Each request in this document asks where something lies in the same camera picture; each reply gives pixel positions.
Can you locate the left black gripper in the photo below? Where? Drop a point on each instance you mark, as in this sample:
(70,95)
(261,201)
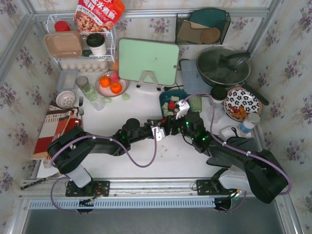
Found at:
(153,125)

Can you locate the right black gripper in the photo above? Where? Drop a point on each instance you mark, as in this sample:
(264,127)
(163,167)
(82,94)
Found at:
(176,123)

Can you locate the green capsule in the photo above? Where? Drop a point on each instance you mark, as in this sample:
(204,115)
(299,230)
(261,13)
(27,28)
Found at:
(174,98)
(125,96)
(107,100)

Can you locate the teal plastic storage basket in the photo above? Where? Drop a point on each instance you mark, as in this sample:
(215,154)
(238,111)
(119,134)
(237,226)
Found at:
(165,98)

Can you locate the grey fluffy cloth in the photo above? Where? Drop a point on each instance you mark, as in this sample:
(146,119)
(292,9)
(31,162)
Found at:
(222,156)

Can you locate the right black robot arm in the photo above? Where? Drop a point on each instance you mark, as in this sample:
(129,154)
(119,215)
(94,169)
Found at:
(265,177)

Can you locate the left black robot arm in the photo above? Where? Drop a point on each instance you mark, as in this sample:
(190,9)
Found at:
(70,150)

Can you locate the clear storage box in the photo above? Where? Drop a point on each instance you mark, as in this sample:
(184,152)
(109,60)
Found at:
(67,80)

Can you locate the green glass cup right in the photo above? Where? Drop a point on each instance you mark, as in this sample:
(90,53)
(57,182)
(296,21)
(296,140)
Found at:
(196,103)

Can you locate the green glass cup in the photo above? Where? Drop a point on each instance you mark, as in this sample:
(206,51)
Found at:
(90,92)
(196,103)

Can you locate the black power plug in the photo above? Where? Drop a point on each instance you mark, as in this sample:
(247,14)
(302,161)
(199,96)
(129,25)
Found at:
(167,88)

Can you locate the clear plastic cup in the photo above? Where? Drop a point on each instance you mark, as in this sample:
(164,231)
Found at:
(216,112)

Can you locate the white scoop cup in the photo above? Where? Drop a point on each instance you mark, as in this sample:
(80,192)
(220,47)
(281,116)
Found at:
(228,132)

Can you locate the white jar black lid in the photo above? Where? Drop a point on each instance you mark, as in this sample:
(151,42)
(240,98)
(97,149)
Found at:
(218,94)

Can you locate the cutting board metal stand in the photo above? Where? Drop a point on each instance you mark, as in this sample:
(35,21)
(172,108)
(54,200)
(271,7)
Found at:
(151,75)

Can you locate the green capsule by plate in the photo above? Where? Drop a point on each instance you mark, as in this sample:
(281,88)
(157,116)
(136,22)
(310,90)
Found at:
(125,96)

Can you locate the flower pattern plate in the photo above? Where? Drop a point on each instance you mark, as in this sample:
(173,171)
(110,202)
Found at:
(241,102)

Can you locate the orange fruit right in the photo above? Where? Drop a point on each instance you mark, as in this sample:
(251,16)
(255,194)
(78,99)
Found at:
(116,87)

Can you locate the orange fruit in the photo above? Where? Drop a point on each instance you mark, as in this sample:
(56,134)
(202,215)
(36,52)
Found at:
(116,87)
(105,81)

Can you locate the green capsule beside glass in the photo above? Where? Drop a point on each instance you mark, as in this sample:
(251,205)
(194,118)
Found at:
(107,100)

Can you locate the white bottle grey cap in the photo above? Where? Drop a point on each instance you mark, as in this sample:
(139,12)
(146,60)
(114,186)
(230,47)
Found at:
(249,123)

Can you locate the fruit plate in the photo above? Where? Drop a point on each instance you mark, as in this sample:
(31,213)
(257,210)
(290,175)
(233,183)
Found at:
(106,92)

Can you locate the clear glass cup left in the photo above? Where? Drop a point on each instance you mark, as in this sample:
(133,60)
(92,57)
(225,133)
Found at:
(98,103)

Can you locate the pink peach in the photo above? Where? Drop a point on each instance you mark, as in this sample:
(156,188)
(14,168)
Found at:
(114,77)

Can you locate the black wok with glass lid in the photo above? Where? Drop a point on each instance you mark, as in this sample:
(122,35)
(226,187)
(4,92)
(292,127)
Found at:
(226,67)

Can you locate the orange fruit left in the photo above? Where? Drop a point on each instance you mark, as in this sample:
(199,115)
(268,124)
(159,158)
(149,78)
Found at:
(105,81)

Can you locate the green cutting board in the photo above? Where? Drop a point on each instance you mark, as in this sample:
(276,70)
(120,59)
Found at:
(138,56)

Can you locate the green glass cup left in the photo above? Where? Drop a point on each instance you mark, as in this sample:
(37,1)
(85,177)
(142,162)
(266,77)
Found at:
(90,92)

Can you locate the silver fork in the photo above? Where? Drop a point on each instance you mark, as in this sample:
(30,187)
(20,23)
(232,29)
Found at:
(81,110)

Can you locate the grey glass cup left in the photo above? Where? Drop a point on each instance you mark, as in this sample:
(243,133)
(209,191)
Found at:
(81,82)

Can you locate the white egg tray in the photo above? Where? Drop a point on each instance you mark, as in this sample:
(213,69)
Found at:
(85,66)

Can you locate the black mesh holder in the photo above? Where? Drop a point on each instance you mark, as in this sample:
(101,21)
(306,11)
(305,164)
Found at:
(206,26)

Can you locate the white small strainer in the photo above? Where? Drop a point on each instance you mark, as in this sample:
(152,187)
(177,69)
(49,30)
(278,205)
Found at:
(66,99)

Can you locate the striped red cloth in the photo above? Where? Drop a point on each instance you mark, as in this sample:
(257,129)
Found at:
(57,122)

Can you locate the white cup black lid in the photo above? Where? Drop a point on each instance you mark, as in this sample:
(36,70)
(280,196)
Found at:
(96,42)

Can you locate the red snack bag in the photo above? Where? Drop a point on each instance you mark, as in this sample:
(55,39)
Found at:
(97,15)

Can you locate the red bottle cap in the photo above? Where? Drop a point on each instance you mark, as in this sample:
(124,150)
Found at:
(62,26)

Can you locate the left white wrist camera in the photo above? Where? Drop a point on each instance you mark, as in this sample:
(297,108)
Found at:
(158,133)

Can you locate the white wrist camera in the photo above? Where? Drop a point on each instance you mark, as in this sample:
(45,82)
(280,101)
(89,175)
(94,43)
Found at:
(158,133)
(183,108)

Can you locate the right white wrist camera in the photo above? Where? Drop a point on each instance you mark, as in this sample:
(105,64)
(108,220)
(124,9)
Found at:
(183,108)

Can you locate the white wire rack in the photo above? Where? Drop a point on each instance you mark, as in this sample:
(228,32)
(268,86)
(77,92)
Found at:
(110,37)

